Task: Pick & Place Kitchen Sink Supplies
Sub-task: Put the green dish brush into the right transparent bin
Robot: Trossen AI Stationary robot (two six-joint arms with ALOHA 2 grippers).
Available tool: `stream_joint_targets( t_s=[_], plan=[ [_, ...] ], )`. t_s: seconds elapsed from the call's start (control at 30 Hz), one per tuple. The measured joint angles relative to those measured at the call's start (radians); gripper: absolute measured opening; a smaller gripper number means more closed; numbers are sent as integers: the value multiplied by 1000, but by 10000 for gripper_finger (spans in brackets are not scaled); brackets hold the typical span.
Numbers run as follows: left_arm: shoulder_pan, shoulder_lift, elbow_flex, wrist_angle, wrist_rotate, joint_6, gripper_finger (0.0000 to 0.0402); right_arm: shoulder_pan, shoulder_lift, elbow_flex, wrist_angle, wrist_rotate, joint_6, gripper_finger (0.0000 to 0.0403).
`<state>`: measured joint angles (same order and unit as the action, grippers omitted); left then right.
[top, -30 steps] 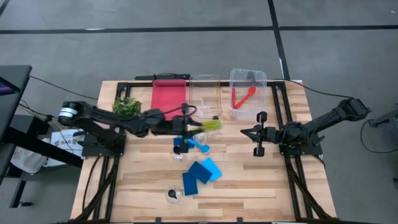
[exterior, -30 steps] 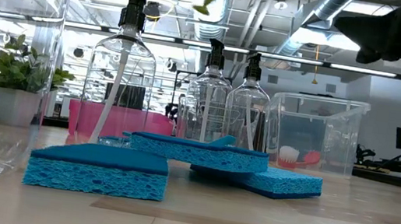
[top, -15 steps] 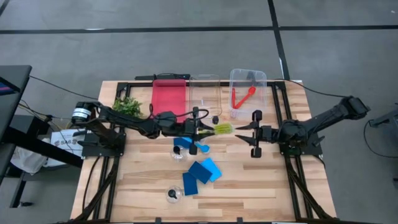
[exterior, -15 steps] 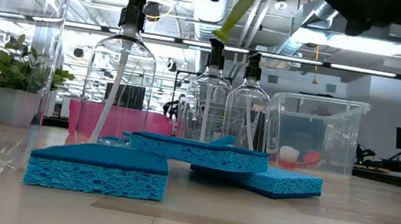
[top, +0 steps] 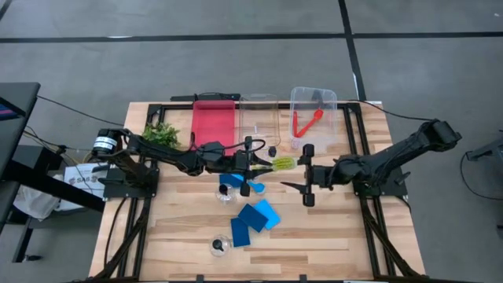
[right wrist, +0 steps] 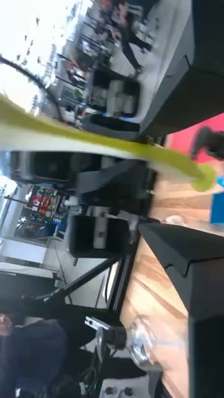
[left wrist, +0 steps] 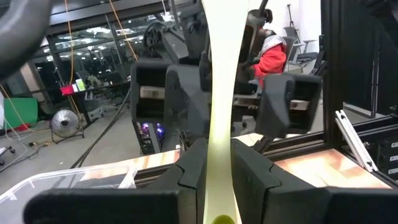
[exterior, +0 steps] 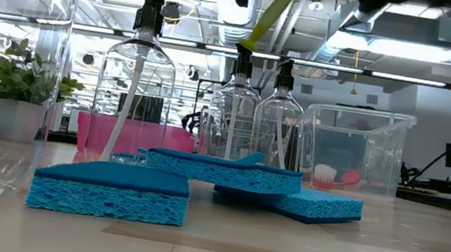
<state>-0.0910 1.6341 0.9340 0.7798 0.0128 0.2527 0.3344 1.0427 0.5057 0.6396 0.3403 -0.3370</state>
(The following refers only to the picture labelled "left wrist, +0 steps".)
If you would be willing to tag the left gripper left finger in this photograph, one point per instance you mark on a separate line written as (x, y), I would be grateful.
(189, 174)

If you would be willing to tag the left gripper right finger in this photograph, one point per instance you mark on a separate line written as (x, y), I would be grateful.
(258, 186)

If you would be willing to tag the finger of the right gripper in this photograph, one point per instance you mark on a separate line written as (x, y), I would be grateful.
(275, 105)
(186, 102)

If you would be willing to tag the green dish brush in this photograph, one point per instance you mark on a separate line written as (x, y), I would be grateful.
(224, 93)

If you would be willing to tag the person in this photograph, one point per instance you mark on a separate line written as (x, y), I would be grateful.
(270, 62)

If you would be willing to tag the black computer with purple lights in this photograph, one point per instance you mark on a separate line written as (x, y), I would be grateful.
(146, 140)

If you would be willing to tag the grey office chair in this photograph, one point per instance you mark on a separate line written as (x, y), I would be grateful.
(308, 56)
(290, 32)

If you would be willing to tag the green and white item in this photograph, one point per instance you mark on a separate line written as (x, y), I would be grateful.
(81, 84)

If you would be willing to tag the small red box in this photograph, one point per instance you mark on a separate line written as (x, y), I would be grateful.
(67, 90)

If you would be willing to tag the silver aluminium bar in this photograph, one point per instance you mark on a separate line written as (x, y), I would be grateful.
(354, 140)

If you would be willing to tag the round floor fan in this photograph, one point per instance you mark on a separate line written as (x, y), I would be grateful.
(65, 123)

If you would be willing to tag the black labelled equipment box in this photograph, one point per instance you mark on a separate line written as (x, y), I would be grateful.
(388, 161)

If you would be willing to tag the green board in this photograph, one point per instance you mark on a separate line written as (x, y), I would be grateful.
(21, 112)

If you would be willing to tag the large clear plastic bin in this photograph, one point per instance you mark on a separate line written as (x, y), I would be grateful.
(18, 193)

